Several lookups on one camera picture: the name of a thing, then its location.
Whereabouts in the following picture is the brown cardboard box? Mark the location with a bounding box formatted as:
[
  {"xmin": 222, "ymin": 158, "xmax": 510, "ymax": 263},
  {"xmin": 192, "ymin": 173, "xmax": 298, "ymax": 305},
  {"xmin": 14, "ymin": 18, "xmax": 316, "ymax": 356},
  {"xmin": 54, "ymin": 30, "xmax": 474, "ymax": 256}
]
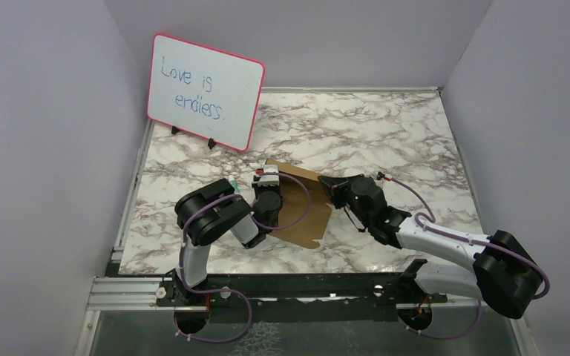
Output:
[{"xmin": 266, "ymin": 159, "xmax": 333, "ymax": 249}]

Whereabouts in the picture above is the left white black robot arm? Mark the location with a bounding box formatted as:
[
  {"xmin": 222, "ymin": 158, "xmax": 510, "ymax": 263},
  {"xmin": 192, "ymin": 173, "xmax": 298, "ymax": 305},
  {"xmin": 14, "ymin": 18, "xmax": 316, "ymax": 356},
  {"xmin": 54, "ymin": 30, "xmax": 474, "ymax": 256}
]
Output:
[{"xmin": 174, "ymin": 175, "xmax": 283, "ymax": 305}]

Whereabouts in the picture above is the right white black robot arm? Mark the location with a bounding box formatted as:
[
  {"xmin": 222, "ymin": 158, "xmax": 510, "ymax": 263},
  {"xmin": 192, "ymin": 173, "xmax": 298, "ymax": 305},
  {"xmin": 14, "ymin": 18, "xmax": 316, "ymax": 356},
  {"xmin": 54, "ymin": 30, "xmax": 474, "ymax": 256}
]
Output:
[{"xmin": 318, "ymin": 174, "xmax": 551, "ymax": 319}]

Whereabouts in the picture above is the green white marker pen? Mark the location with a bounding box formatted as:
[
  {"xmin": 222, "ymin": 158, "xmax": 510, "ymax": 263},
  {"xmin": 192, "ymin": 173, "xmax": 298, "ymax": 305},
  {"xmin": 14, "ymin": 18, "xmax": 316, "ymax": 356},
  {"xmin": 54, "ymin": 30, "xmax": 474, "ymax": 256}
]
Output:
[{"xmin": 229, "ymin": 176, "xmax": 240, "ymax": 194}]

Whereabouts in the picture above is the pink framed whiteboard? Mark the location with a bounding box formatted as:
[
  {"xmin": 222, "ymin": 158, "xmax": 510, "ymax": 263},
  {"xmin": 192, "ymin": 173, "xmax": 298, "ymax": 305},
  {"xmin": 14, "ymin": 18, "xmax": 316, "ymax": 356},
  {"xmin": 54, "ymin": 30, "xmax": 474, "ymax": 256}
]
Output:
[{"xmin": 147, "ymin": 33, "xmax": 266, "ymax": 151}]

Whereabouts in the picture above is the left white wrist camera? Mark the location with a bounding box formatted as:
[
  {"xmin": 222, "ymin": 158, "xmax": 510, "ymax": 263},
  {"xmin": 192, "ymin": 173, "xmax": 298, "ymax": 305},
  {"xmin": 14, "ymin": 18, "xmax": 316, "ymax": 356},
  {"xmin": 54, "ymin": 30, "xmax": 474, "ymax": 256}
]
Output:
[{"xmin": 252, "ymin": 165, "xmax": 280, "ymax": 188}]

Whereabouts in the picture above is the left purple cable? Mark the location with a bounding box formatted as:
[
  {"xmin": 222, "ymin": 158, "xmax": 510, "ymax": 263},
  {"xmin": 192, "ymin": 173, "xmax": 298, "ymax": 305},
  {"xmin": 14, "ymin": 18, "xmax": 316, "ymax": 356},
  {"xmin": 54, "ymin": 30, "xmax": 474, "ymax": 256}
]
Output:
[{"xmin": 172, "ymin": 171, "xmax": 312, "ymax": 343}]

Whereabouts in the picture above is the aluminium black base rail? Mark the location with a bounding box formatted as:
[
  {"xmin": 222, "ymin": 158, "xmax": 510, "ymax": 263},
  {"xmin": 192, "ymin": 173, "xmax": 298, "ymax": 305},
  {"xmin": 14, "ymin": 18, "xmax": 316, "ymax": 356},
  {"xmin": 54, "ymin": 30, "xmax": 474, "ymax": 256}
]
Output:
[{"xmin": 87, "ymin": 260, "xmax": 490, "ymax": 329}]

